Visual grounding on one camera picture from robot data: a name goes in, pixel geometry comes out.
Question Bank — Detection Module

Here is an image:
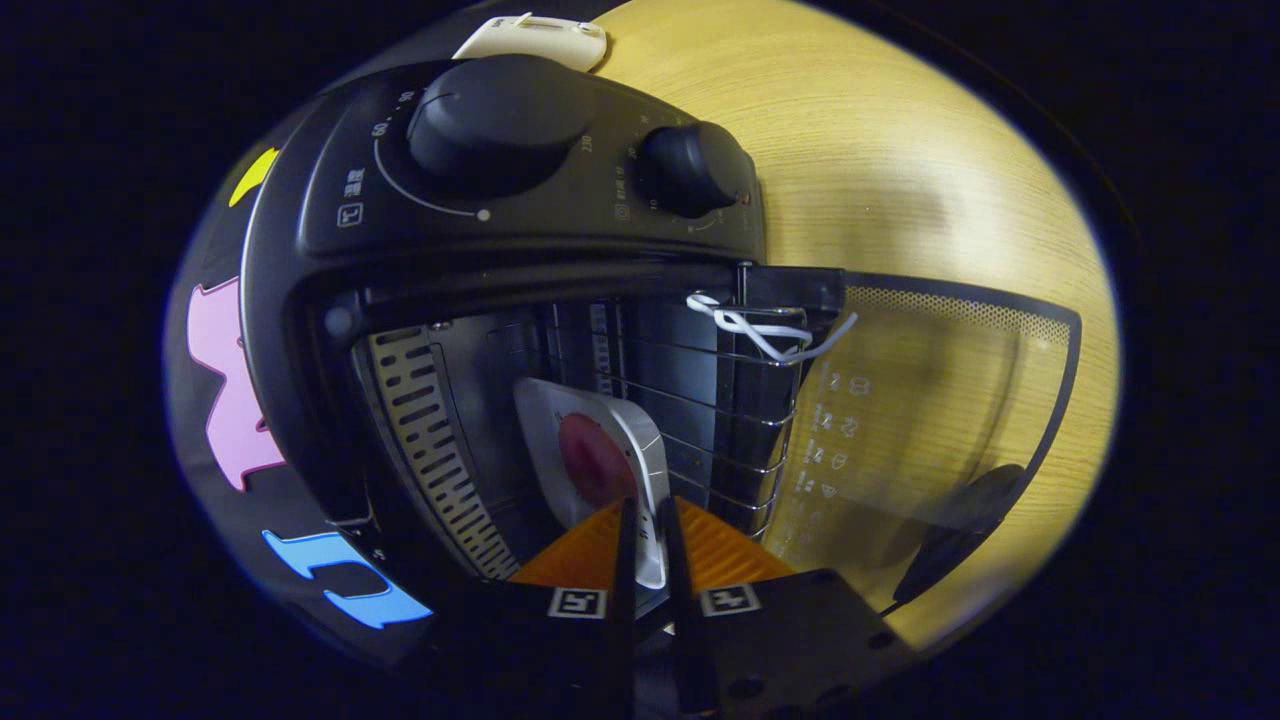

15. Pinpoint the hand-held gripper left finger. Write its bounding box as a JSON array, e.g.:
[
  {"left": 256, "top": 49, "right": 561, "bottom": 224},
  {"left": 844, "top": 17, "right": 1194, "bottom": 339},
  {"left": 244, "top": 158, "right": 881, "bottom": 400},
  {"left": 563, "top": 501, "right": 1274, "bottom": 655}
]
[{"left": 420, "top": 497, "right": 639, "bottom": 720}]

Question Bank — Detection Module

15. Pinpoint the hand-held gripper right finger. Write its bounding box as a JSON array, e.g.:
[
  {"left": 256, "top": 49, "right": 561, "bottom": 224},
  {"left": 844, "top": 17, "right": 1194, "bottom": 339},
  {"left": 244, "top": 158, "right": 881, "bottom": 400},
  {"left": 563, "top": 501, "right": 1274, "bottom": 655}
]
[{"left": 660, "top": 497, "right": 917, "bottom": 720}]

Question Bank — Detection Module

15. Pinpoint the red meat slice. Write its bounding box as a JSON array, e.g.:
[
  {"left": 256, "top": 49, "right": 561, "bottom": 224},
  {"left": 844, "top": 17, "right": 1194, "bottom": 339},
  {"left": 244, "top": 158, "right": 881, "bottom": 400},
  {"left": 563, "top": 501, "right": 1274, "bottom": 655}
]
[{"left": 557, "top": 411, "right": 639, "bottom": 510}]

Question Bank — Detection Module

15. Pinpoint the white food tray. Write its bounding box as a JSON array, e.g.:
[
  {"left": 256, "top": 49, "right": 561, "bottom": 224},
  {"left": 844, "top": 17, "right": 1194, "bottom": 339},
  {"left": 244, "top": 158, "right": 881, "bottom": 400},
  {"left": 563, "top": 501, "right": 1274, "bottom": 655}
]
[{"left": 514, "top": 377, "right": 672, "bottom": 591}]

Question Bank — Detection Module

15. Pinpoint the black toaster oven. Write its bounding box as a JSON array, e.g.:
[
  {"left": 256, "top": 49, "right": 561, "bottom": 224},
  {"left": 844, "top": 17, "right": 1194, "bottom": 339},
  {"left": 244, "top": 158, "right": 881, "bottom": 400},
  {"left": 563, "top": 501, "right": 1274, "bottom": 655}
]
[{"left": 240, "top": 55, "right": 1083, "bottom": 641}]

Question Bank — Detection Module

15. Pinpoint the white bread toaster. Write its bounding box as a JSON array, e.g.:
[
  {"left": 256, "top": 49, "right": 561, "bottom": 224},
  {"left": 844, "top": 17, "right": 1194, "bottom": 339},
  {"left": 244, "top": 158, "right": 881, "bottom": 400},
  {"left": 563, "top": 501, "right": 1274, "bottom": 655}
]
[{"left": 452, "top": 12, "right": 608, "bottom": 73}]

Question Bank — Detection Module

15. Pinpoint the black backdrop cloth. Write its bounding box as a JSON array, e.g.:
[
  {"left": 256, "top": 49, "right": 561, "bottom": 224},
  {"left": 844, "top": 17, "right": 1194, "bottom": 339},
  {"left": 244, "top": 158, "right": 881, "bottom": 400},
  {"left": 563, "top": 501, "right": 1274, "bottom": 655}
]
[{"left": 165, "top": 130, "right": 441, "bottom": 666}]

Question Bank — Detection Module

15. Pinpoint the white string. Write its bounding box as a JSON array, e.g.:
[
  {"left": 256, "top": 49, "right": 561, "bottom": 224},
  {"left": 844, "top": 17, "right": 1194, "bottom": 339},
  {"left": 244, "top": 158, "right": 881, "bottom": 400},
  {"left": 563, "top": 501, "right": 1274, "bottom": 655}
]
[{"left": 686, "top": 292, "right": 860, "bottom": 364}]

